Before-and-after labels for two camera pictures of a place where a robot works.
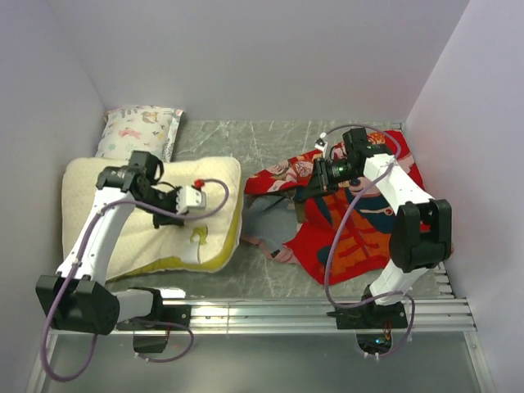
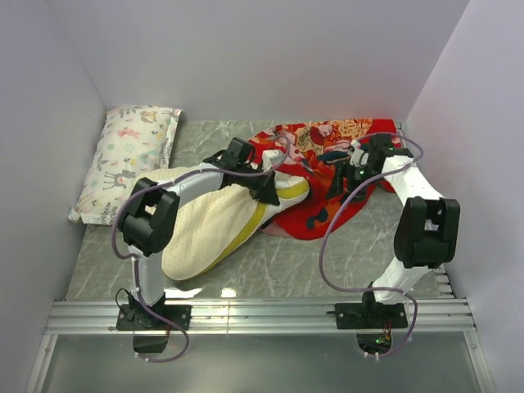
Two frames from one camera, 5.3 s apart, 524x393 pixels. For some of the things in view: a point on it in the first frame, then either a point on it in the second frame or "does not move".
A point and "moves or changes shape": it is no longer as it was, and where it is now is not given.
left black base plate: (161, 313) does not move
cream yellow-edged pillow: (203, 241) moves or changes shape
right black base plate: (388, 316) does not move
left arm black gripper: (169, 219) to (266, 191)
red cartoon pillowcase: (343, 237) to (306, 147)
